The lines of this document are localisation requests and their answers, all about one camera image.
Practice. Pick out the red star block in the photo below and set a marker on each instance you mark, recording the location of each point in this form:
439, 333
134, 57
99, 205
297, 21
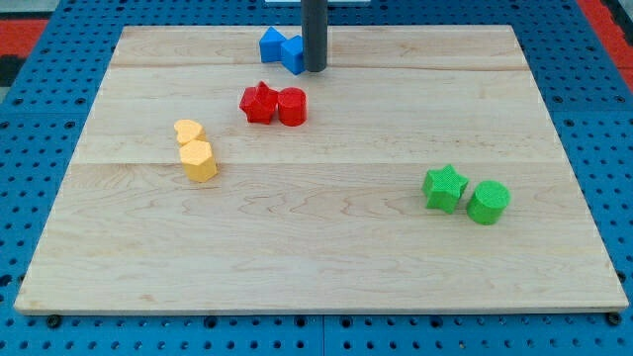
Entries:
259, 103

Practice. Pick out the green star block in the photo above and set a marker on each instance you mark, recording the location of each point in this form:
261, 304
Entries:
443, 188

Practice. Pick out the red cylinder block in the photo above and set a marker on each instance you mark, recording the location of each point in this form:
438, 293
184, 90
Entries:
292, 106

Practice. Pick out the light wooden board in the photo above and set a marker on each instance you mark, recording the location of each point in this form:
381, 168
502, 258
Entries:
327, 217

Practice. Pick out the yellow hexagon block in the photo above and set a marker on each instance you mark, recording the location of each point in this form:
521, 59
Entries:
198, 160

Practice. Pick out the blue cube block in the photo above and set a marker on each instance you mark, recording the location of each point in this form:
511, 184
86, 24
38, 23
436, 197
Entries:
292, 56

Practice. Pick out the yellow heart block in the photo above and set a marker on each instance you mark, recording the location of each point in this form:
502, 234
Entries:
188, 130

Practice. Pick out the blue triangle block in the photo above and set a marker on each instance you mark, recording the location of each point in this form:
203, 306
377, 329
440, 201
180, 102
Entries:
270, 45

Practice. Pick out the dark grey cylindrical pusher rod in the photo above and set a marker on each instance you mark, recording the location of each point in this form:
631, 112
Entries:
314, 32

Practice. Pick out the green cylinder block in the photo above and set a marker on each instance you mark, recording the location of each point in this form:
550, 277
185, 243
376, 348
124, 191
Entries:
488, 202

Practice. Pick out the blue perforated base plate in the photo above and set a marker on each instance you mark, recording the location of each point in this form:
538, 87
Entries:
48, 104

